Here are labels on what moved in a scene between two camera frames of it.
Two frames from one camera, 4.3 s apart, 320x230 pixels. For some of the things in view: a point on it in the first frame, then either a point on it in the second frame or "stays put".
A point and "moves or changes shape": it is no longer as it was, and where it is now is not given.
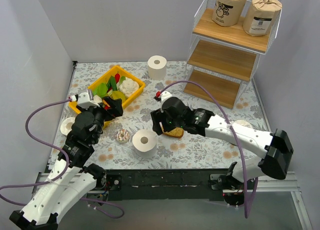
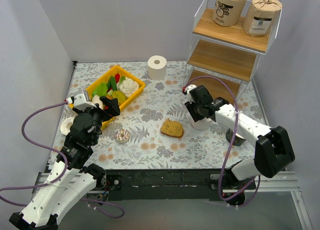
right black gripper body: x=157 y=121 -> x=194 y=111
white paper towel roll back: x=157 y=67 stays put
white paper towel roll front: x=144 y=143 moves or changes shape
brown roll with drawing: x=228 y=7 stays put
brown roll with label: x=261 y=15 stays put
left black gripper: x=114 y=107 stays put
